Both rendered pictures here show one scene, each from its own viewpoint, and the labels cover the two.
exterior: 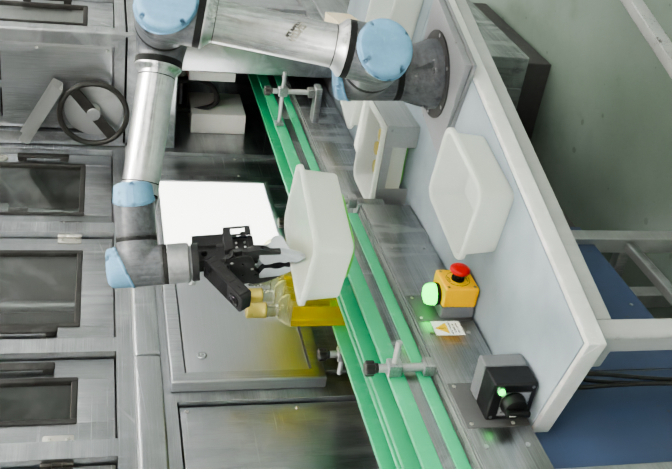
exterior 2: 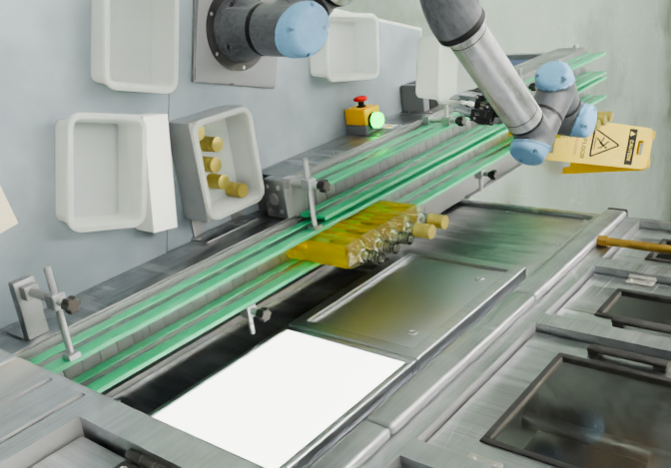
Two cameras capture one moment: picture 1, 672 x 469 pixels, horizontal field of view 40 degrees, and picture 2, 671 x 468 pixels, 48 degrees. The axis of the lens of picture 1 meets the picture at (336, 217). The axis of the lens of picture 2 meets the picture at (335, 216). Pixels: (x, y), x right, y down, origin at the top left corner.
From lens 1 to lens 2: 3.11 m
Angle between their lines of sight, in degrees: 106
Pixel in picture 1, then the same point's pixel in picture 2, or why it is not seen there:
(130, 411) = (570, 275)
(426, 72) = not seen: hidden behind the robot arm
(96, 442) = (612, 266)
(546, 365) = (410, 69)
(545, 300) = (396, 43)
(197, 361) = (488, 276)
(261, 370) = (447, 258)
